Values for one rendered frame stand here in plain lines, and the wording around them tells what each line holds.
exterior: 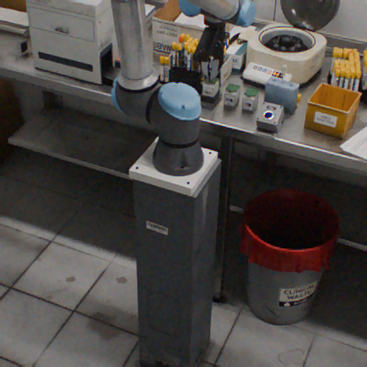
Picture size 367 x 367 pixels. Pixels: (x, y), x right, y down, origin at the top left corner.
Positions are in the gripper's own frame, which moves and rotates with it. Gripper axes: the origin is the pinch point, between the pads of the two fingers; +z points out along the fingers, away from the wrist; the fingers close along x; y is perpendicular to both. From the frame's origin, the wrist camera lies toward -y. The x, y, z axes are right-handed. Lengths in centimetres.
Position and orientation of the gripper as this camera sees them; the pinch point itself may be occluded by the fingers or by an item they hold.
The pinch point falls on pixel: (209, 78)
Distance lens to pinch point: 224.5
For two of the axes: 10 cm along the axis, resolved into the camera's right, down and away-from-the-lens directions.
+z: -0.2, 7.8, 6.2
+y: 4.1, -5.6, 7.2
